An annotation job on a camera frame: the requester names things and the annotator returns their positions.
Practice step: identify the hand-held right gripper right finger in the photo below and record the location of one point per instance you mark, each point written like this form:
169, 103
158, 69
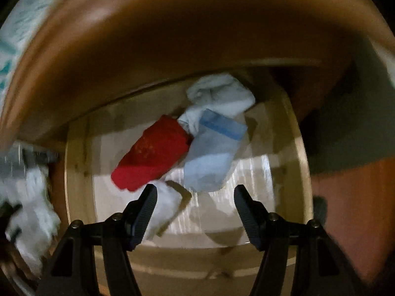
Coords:
248, 215

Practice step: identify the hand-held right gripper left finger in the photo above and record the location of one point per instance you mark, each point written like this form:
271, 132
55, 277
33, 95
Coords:
144, 215

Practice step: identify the small white cloth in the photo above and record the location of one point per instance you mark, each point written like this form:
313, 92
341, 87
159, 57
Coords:
165, 209

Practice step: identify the red sock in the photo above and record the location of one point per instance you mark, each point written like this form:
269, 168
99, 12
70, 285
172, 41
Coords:
151, 154

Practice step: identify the light blue sock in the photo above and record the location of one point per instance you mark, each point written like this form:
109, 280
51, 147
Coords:
206, 160

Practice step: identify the wooden drawer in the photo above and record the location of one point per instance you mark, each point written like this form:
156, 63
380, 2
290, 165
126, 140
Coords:
77, 166

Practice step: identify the white sock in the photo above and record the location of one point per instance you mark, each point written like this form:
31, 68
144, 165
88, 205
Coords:
219, 92

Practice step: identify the white floral sheet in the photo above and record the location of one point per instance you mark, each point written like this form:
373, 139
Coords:
31, 209

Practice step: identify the grey plaid cloth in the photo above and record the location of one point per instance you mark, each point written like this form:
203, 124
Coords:
18, 160

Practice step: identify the wooden nightstand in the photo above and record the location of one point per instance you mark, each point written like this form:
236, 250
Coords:
185, 37

